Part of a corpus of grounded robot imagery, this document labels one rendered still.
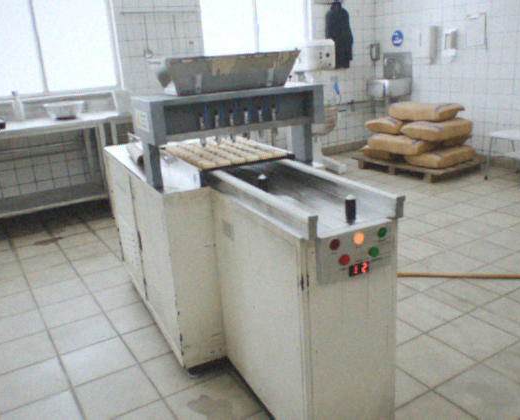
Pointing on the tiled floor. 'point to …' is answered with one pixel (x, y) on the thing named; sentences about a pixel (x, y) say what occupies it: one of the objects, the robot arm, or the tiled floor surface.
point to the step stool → (516, 151)
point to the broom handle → (470, 275)
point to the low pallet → (419, 167)
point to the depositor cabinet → (174, 255)
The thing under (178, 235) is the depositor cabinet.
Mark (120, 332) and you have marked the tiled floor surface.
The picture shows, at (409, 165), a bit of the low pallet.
